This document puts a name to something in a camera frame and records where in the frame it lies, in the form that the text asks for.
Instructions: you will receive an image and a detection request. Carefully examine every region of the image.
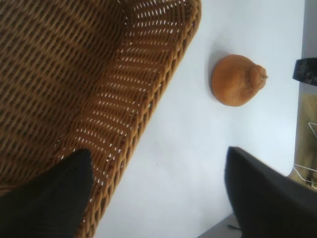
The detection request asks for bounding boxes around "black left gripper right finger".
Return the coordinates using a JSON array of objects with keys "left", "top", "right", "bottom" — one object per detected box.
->
[{"left": 224, "top": 146, "right": 317, "bottom": 238}]

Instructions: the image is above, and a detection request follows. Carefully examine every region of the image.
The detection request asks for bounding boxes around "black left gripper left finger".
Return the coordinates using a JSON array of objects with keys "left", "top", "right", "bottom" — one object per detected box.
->
[{"left": 0, "top": 148, "right": 94, "bottom": 238}]

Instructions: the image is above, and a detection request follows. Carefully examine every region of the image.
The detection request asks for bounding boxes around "bumpy orange fruit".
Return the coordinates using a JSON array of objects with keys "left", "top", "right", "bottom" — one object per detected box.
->
[{"left": 211, "top": 54, "right": 269, "bottom": 108}]

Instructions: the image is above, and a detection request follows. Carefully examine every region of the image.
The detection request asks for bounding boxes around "brown woven wicker basket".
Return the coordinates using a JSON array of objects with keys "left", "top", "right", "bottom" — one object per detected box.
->
[{"left": 0, "top": 0, "right": 203, "bottom": 238}]

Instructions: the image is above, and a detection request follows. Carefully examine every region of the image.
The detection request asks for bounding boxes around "dark speckled object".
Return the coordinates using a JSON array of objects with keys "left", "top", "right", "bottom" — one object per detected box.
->
[{"left": 292, "top": 57, "right": 317, "bottom": 87}]

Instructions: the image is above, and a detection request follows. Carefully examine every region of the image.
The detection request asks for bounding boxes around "white wire rack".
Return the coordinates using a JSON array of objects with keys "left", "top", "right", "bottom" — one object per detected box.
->
[{"left": 293, "top": 120, "right": 317, "bottom": 185}]

